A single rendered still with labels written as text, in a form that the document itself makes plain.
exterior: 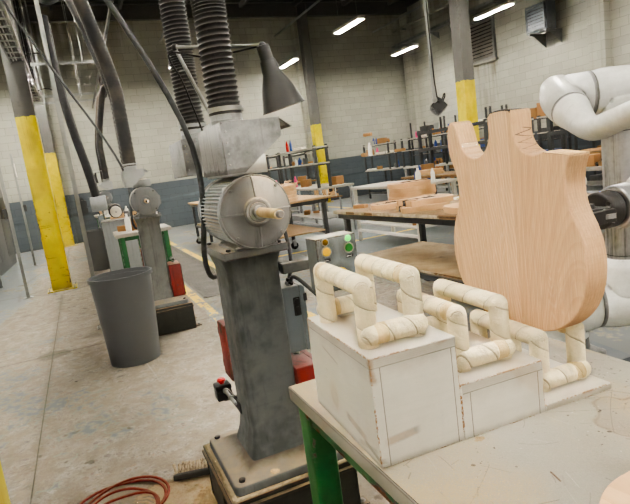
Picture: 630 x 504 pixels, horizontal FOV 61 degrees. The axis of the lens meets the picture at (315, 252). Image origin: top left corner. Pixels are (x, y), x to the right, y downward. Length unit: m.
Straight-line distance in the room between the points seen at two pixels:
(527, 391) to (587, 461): 0.15
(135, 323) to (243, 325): 2.50
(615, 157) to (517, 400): 0.99
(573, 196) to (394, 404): 0.43
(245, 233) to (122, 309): 2.70
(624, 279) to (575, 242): 0.87
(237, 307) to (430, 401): 1.25
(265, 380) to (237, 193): 0.74
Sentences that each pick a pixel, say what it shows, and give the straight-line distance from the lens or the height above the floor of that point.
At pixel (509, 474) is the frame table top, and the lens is 0.85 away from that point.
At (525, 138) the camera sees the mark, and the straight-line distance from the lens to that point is 1.03.
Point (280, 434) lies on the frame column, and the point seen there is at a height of 0.37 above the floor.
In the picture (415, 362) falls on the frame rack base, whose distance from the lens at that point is 0.83.
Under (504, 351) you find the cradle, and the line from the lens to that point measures 0.95.
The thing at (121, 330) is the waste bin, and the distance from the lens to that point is 4.48.
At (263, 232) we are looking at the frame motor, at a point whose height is 1.18.
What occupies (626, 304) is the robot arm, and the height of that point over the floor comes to 0.86.
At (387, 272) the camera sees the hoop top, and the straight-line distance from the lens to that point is 0.88.
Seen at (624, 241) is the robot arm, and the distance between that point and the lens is 1.81.
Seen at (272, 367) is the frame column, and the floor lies 0.64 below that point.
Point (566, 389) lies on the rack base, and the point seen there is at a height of 0.94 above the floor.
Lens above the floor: 1.39
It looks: 9 degrees down
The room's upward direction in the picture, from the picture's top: 8 degrees counter-clockwise
